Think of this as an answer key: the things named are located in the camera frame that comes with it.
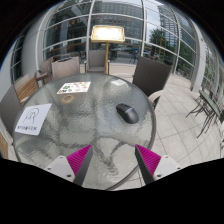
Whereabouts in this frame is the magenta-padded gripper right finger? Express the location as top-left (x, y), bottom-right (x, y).
top-left (134, 144), bottom-right (183, 185)

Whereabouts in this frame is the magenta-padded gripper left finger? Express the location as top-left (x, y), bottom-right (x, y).
top-left (44, 144), bottom-right (95, 187)

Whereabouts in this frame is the black computer mouse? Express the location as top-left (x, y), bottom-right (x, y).
top-left (115, 103), bottom-right (140, 125)

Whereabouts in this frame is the round gold table cap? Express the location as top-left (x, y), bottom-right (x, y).
top-left (61, 94), bottom-right (76, 104)

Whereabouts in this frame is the colourful picture menu card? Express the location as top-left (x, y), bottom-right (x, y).
top-left (56, 81), bottom-right (92, 95)

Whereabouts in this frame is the dark metal folding table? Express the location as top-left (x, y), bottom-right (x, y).
top-left (185, 88), bottom-right (224, 139)

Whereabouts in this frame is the gold framed menu stand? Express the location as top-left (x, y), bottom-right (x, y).
top-left (90, 24), bottom-right (126, 75)

